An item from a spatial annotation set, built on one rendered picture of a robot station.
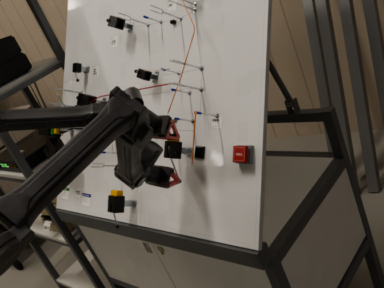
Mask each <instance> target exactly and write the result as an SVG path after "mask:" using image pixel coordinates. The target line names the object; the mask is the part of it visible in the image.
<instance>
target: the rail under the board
mask: <svg viewBox="0 0 384 288"><path fill-rule="evenodd" d="M56 212H57V214H58V216H59V217H60V219H61V221H64V222H69V223H73V224H76V225H81V226H85V227H89V228H92V229H97V230H102V231H106V232H109V233H113V234H118V235H122V236H125V237H130V238H134V239H138V240H142V241H146V242H150V243H154V244H158V245H162V246H167V247H171V248H174V249H178V250H183V251H187V252H191V253H195V254H199V255H204V256H207V257H211V258H215V259H220V260H223V261H228V262H232V263H236V264H239V265H244V266H248V267H253V268H256V269H260V270H265V268H266V267H267V266H268V264H269V263H270V261H271V260H272V258H273V257H272V255H271V252H270V250H269V247H268V245H267V243H266V242H262V250H260V251H257V250H252V249H247V248H243V247H238V246H233V245H228V244H224V243H219V242H214V241H209V240H205V239H200V238H195V237H190V236H186V235H181V234H176V233H171V232H167V231H162V230H157V229H152V228H148V227H143V226H138V225H133V224H129V223H124V222H119V221H117V224H118V225H119V228H118V229H117V228H116V227H115V226H116V222H115V221H114V220H110V219H105V218H100V217H95V216H92V215H86V214H81V213H76V212H72V211H67V210H62V209H56Z"/></svg>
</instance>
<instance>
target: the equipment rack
mask: <svg viewBox="0 0 384 288"><path fill-rule="evenodd" d="M26 2H27V3H28V5H29V7H30V9H31V11H32V12H33V14H34V16H35V18H36V20H37V22H38V24H39V26H40V27H41V29H42V31H43V33H44V35H45V37H46V39H47V41H48V43H49V44H50V46H51V48H52V50H53V52H54V54H55V56H56V57H52V58H48V59H44V60H41V61H36V62H33V63H31V65H32V67H31V68H32V69H30V70H29V71H28V72H26V73H23V74H21V75H19V76H17V77H15V78H13V79H12V80H10V81H8V82H6V83H4V84H2V85H1V86H0V102H1V101H3V100H4V99H6V98H8V97H10V96H11V95H13V94H15V93H17V92H19V91H20V90H21V91H22V93H23V94H24V96H25V98H26V99H27V101H28V103H29V105H30V106H31V108H32V109H36V108H40V106H39V105H38V103H37V102H36V100H35V98H34V96H33V95H32V93H31V91H30V89H29V88H28V86H29V85H31V84H32V83H34V82H36V81H38V80H39V79H41V78H43V77H45V76H47V75H48V74H50V73H52V72H54V71H55V70H57V69H58V68H60V67H62V68H63V70H64V68H65V52H64V50H63V48H62V46H61V45H60V43H59V41H58V39H57V37H56V35H55V34H54V32H53V30H52V28H51V26H50V24H49V22H48V20H47V18H46V16H45V14H44V12H43V11H42V9H41V7H40V5H39V3H38V1H37V0H26ZM0 139H1V141H2V142H3V144H4V145H5V147H6V148H7V150H8V152H9V153H10V155H11V156H12V158H13V160H14V161H15V162H16V164H17V166H18V167H19V169H20V171H21V172H15V171H5V170H0V179H1V180H6V181H13V182H20V183H23V182H24V181H25V180H27V179H28V177H30V176H31V175H32V174H33V173H34V172H35V171H37V170H38V169H39V168H40V167H41V166H42V165H43V164H44V163H45V162H46V161H48V158H45V159H44V160H43V161H41V162H40V163H38V164H37V165H35V166H34V167H33V168H30V166H29V165H28V163H27V162H26V160H25V158H24V157H23V155H22V153H21V152H20V150H19V148H18V147H17V146H16V144H15V142H14V141H13V139H12V137H11V136H10V134H9V133H8V131H7V132H3V133H0ZM45 210H46V211H47V213H48V214H49V216H50V218H51V219H52V220H53V222H54V224H55V225H56V227H57V229H58V230H59V231H55V230H49V231H47V230H43V223H42V220H41V218H42V217H41V215H42V214H41V213H40V215H39V216H38V217H37V218H36V220H35V221H34V223H33V224H32V226H31V228H30V229H31V230H32V231H33V232H34V233H35V237H38V238H42V239H45V240H48V241H51V242H55V243H58V244H60V245H64V246H67V247H69V248H70V249H71V250H72V252H73V253H74V255H75V257H76V258H77V261H75V262H74V263H73V264H72V265H71V266H70V267H69V268H68V269H67V270H66V271H65V272H64V273H63V274H62V275H61V276H59V274H58V273H57V271H56V269H55V268H54V266H53V265H52V264H51V262H50V261H49V259H48V257H47V256H46V254H45V253H44V252H43V250H42V249H41V247H40V246H39V244H38V243H37V241H36V240H35V238H34V239H33V240H32V241H31V242H30V243H29V244H30V246H31V247H32V249H33V250H34V252H35V253H36V255H37V256H38V258H39V259H40V260H41V262H42V263H43V265H44V267H45V268H46V269H47V271H48V272H49V274H50V275H51V277H52V278H53V280H54V281H55V283H56V284H57V285H58V287H59V288H112V286H111V284H110V283H109V281H108V280H107V278H106V276H105V275H104V273H103V271H102V270H101V268H100V266H99V265H98V264H97V262H96V260H95V258H94V257H93V255H92V253H91V252H90V250H89V249H88V251H87V252H85V253H83V251H82V249H81V248H80V246H79V244H80V243H81V242H82V241H83V239H82V237H81V236H80V235H79V236H77V235H78V234H79V232H78V231H77V229H76V228H73V229H72V231H70V230H69V229H68V227H67V226H66V224H65V222H64V221H61V219H60V217H59V216H58V214H57V212H56V208H55V206H54V205H53V203H52V202H50V203H49V204H48V205H47V206H46V207H45ZM76 236H77V237H76Z"/></svg>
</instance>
